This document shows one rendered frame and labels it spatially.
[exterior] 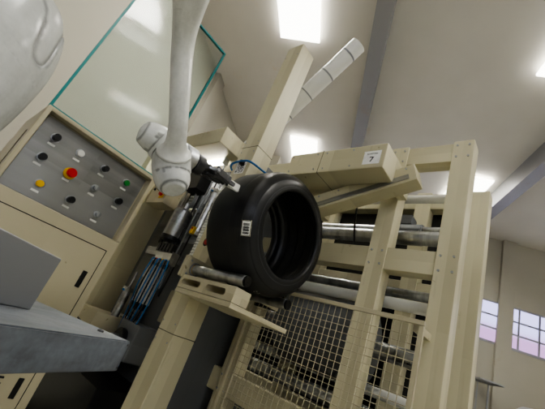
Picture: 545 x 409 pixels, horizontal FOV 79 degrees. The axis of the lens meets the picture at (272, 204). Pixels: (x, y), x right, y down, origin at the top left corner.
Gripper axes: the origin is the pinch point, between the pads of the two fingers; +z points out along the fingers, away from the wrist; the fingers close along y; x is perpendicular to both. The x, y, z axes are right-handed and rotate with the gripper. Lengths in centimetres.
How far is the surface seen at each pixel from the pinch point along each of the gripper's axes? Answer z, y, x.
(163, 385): 18, 27, 84
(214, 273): 10.8, 7.6, 34.5
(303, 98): 70, 42, -104
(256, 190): 6.1, -8.2, -0.2
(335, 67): 73, 22, -128
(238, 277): 10.8, -7.2, 34.4
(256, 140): 30, 30, -43
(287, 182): 19.2, -11.3, -9.5
